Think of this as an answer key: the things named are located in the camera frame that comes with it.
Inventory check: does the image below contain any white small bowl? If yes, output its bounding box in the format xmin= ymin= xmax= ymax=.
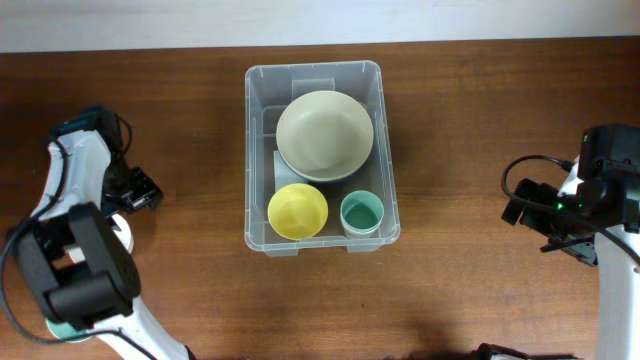
xmin=67 ymin=213 xmax=135 ymax=264

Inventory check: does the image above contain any mint green small bowl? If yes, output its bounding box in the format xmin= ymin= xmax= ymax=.
xmin=46 ymin=319 xmax=92 ymax=343

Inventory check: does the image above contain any yellow small bowl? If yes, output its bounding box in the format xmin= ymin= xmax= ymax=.
xmin=267 ymin=183 xmax=329 ymax=241

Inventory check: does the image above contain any mint green cup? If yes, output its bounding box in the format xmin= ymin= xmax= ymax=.
xmin=340 ymin=190 xmax=385 ymax=231

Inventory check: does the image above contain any cream bowl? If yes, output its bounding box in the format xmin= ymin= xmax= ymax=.
xmin=276 ymin=90 xmax=374 ymax=178

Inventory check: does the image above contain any dark blue bowl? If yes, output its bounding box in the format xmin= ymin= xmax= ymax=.
xmin=285 ymin=164 xmax=361 ymax=184

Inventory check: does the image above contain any cream cup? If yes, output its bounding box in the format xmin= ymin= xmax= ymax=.
xmin=344 ymin=228 xmax=378 ymax=239

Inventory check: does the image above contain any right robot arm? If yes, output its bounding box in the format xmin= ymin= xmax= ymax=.
xmin=501 ymin=124 xmax=639 ymax=359

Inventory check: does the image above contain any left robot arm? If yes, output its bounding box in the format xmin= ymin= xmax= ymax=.
xmin=1 ymin=106 xmax=194 ymax=359

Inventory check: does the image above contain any clear plastic storage bin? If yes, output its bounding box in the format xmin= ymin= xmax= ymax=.
xmin=244 ymin=61 xmax=401 ymax=256

